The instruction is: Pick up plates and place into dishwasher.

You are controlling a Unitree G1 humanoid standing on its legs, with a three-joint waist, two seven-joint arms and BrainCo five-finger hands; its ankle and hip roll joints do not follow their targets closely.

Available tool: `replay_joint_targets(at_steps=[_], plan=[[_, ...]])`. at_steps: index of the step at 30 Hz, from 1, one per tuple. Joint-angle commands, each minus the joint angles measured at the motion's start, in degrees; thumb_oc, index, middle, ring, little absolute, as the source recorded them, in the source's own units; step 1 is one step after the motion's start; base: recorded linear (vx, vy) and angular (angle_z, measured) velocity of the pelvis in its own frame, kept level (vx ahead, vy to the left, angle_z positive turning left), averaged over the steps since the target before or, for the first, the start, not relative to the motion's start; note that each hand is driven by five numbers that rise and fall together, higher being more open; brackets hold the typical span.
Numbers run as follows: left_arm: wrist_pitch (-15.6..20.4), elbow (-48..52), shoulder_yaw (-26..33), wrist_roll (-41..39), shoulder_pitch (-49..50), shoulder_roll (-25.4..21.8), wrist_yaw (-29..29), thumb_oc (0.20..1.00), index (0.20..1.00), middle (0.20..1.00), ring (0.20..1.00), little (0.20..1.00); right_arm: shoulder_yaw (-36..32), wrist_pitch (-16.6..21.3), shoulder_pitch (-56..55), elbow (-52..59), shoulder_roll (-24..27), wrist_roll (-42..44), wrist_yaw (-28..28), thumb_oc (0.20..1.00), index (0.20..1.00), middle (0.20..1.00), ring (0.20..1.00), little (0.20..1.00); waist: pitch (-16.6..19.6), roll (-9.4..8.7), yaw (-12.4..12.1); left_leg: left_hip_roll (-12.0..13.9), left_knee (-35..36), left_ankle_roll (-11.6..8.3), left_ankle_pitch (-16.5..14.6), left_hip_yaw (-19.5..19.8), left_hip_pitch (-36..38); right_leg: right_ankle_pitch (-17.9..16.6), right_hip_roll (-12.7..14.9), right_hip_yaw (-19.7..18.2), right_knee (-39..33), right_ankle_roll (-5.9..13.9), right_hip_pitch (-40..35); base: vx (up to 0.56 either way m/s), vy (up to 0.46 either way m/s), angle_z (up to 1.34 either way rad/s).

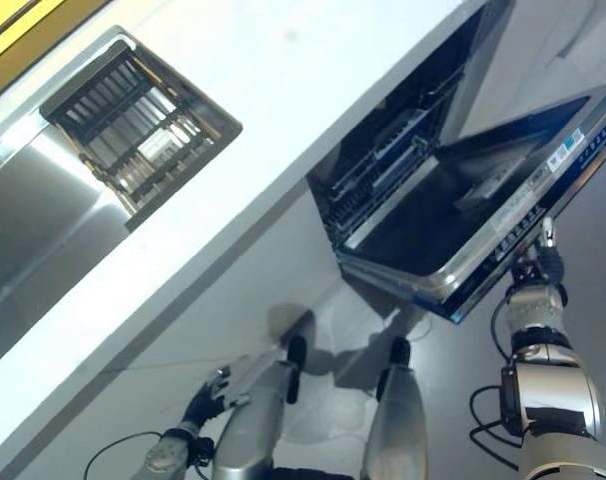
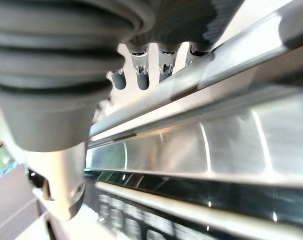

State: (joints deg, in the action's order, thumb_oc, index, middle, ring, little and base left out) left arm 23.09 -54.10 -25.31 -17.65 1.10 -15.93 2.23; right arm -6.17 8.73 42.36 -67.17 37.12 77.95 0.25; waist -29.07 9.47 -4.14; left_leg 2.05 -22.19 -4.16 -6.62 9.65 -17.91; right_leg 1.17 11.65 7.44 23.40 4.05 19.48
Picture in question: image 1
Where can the white label sticker on door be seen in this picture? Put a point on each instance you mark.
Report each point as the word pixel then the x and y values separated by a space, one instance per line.
pixel 565 150

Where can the white kitchen counter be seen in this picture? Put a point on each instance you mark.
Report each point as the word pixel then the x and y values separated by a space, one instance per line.
pixel 263 125

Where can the dishwasher door steel inner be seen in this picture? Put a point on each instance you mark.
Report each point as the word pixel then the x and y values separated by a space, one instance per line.
pixel 423 225

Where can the robot right arm silver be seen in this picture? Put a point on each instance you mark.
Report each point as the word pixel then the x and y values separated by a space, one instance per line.
pixel 553 390

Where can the yellow wall panel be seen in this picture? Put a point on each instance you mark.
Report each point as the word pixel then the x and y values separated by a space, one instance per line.
pixel 13 35

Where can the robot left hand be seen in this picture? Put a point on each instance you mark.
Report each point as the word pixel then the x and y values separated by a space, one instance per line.
pixel 203 402

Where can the robot right leg silver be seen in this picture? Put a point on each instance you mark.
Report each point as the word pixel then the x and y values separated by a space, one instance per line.
pixel 398 415

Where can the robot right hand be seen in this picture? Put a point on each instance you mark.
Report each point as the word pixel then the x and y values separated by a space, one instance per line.
pixel 543 270

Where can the black dish drying rack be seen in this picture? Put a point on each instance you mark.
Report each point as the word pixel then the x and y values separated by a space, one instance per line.
pixel 118 120

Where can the stainless steel sink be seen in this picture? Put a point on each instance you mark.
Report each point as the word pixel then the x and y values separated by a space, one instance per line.
pixel 38 200

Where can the built-in dishwasher cavity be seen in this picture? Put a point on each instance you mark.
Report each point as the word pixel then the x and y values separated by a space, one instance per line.
pixel 448 75

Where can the robot black waist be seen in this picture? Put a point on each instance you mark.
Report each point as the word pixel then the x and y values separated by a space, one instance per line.
pixel 318 467

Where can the robot left arm silver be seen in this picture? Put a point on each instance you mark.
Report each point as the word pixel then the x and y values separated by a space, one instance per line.
pixel 168 452

